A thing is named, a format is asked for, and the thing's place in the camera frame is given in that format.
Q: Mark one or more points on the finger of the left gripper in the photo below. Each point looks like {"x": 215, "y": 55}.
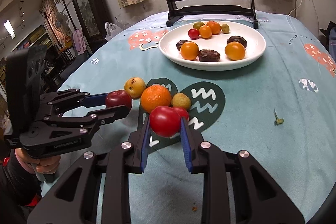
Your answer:
{"x": 92, "y": 100}
{"x": 91, "y": 122}

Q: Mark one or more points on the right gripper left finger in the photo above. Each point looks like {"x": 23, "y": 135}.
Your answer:
{"x": 129, "y": 157}

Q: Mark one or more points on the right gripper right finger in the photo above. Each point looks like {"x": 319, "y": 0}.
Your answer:
{"x": 203, "y": 157}

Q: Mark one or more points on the dark red plum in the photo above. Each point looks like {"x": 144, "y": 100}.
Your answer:
{"x": 118, "y": 98}

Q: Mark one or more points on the red tomato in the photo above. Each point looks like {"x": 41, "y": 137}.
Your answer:
{"x": 183, "y": 113}
{"x": 165, "y": 121}

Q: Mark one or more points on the yellow spotted fruit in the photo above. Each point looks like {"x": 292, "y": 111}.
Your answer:
{"x": 135, "y": 87}

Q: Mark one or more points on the yellow-green fruit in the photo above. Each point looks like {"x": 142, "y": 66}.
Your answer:
{"x": 181, "y": 100}

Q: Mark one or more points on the red tomato edge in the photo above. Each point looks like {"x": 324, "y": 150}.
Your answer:
{"x": 193, "y": 33}

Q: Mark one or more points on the smooth orange persimmon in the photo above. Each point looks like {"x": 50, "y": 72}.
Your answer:
{"x": 205, "y": 32}

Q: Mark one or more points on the large orange tangerine front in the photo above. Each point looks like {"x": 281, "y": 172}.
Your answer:
{"x": 215, "y": 27}

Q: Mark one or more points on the yellow-brown small round fruit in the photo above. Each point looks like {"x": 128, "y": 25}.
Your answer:
{"x": 225, "y": 28}

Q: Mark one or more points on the green-brown plum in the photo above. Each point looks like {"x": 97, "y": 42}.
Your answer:
{"x": 198, "y": 25}

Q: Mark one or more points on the large dark wrinkled fruit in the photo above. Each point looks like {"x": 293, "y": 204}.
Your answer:
{"x": 238, "y": 39}

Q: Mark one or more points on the person's left hand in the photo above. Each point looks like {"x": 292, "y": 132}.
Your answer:
{"x": 44, "y": 166}

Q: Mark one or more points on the standing electric fan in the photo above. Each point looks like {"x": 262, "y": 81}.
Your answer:
{"x": 61, "y": 23}

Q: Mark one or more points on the white plastic bag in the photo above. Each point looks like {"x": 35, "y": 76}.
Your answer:
{"x": 111, "y": 30}

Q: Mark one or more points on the green stem scrap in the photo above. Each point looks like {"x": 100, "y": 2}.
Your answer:
{"x": 278, "y": 120}

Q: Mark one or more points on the light blue patterned tablecloth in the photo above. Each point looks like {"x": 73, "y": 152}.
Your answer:
{"x": 295, "y": 76}

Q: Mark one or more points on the dark flat fruit on plate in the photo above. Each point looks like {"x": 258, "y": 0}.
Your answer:
{"x": 209, "y": 56}

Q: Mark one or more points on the orange persimmon right on plate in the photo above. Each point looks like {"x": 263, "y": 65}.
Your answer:
{"x": 235, "y": 51}

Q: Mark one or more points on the white oval plate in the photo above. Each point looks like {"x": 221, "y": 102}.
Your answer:
{"x": 256, "y": 46}

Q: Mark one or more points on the dark fruit behind left persimmon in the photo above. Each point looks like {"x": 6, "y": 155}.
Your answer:
{"x": 180, "y": 43}

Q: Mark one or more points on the blue clothes pile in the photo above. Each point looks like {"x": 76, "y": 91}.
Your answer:
{"x": 332, "y": 43}

